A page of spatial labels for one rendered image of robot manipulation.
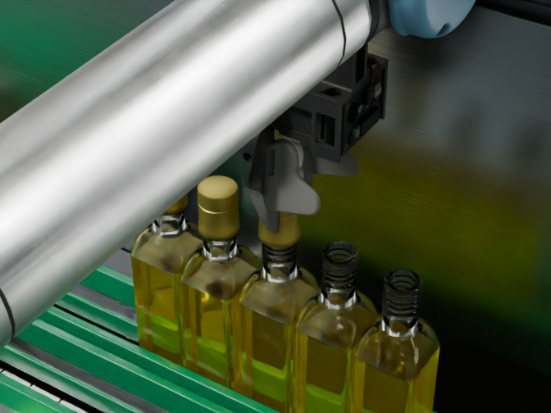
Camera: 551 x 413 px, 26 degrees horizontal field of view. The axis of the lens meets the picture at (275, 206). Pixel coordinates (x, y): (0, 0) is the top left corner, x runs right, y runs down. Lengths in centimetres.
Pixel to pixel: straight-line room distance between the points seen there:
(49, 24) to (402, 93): 43
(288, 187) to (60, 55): 44
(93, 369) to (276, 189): 32
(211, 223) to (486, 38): 27
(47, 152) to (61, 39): 77
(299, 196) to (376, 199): 18
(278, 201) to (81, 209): 44
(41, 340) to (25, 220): 70
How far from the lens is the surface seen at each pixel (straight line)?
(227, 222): 99
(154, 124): 51
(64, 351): 117
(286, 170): 90
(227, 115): 54
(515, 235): 102
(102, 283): 123
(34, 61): 131
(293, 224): 96
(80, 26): 123
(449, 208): 104
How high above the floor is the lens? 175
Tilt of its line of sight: 38 degrees down
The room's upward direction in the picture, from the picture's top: straight up
